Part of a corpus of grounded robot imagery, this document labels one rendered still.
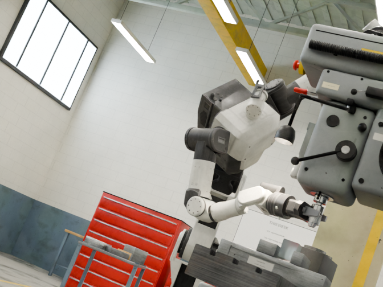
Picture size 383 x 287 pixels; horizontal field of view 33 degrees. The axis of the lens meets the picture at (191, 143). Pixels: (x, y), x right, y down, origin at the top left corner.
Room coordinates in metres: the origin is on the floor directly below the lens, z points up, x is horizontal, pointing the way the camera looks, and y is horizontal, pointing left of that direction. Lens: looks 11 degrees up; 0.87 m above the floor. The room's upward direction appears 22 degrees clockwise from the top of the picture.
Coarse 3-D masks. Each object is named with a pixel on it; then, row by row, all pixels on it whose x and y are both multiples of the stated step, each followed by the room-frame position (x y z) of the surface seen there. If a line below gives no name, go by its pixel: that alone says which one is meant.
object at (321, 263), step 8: (304, 248) 2.47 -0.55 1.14; (312, 248) 2.47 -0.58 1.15; (312, 256) 2.45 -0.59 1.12; (320, 256) 2.43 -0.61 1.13; (328, 256) 2.55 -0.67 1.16; (312, 264) 2.44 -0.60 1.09; (320, 264) 2.43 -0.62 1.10; (328, 264) 2.50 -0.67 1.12; (336, 264) 2.60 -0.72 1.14; (320, 272) 2.45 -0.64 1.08; (328, 272) 2.54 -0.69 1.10
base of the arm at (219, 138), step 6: (186, 132) 2.55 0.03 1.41; (210, 132) 2.48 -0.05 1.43; (216, 132) 2.47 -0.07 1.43; (222, 132) 2.50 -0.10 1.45; (228, 132) 2.52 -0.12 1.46; (186, 138) 2.55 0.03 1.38; (210, 138) 2.46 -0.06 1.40; (216, 138) 2.47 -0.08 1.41; (222, 138) 2.50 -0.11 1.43; (228, 138) 2.53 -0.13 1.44; (186, 144) 2.56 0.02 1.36; (210, 144) 2.47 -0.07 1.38; (216, 144) 2.48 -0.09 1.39; (222, 144) 2.51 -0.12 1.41; (228, 144) 2.53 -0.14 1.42; (192, 150) 2.59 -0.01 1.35; (216, 150) 2.49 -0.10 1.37; (222, 150) 2.51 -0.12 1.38
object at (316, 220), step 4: (316, 208) 2.19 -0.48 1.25; (320, 208) 2.19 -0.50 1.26; (320, 212) 2.19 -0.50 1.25; (308, 216) 2.21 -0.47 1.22; (312, 216) 2.20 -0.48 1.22; (320, 216) 2.20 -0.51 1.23; (308, 220) 2.20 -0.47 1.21; (312, 220) 2.19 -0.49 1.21; (316, 220) 2.19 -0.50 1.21; (320, 220) 2.21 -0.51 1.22; (316, 224) 2.20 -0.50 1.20
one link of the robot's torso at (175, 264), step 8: (184, 232) 2.88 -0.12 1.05; (176, 248) 2.88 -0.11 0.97; (176, 264) 2.88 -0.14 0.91; (184, 264) 2.90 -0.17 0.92; (176, 272) 2.88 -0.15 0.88; (184, 272) 2.92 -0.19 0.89; (176, 280) 2.94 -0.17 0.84; (184, 280) 2.93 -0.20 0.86; (192, 280) 2.92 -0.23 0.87; (200, 280) 2.87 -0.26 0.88
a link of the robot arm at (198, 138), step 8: (200, 128) 2.54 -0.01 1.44; (208, 128) 2.51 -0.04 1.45; (192, 136) 2.53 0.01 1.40; (200, 136) 2.50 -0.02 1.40; (208, 136) 2.48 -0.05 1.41; (192, 144) 2.54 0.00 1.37; (200, 144) 2.50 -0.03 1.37; (208, 144) 2.48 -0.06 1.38; (200, 152) 2.50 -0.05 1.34; (208, 152) 2.49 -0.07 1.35; (208, 160) 2.49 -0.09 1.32
